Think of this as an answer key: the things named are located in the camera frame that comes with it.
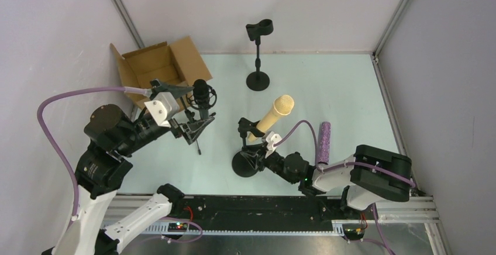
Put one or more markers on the purple glitter microphone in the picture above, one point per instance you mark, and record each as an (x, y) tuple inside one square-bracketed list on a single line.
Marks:
[(323, 144)]

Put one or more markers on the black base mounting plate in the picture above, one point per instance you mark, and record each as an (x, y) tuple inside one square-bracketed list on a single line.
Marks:
[(264, 214)]

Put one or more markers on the beige microphone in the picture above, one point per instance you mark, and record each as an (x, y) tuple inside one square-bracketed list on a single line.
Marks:
[(282, 107)]

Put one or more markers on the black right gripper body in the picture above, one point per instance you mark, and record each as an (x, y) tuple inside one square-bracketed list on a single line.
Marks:
[(258, 154)]

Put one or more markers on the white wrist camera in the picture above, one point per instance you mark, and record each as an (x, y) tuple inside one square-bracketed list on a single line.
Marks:
[(163, 108), (270, 141)]

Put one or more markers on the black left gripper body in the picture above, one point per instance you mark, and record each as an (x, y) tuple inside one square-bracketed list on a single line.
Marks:
[(178, 130)]

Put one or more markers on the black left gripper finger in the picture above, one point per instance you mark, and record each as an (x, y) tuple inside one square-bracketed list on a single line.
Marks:
[(177, 91), (192, 130)]

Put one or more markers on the right base circuit board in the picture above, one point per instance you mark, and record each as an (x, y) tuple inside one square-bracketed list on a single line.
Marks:
[(354, 235)]

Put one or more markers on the black tripod shock mount stand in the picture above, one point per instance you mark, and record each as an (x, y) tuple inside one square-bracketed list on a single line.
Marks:
[(203, 98)]

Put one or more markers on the left base circuit board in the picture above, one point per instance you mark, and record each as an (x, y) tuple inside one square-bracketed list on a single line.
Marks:
[(177, 227)]

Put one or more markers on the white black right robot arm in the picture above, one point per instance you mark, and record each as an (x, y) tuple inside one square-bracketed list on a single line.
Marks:
[(367, 176)]

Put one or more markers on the black round-base clamp stand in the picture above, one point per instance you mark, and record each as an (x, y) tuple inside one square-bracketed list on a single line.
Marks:
[(245, 127)]

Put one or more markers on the base circuit board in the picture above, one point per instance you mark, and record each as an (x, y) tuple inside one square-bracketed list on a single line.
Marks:
[(354, 235), (177, 227)]

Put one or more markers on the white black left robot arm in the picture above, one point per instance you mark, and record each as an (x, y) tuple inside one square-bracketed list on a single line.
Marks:
[(114, 137)]

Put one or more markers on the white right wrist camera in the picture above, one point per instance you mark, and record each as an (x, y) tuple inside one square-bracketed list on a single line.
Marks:
[(270, 141)]

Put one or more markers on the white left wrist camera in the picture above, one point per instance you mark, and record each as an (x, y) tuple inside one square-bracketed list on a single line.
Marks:
[(163, 108)]

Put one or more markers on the brown cardboard box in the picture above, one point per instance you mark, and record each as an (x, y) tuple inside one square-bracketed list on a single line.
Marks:
[(177, 63)]

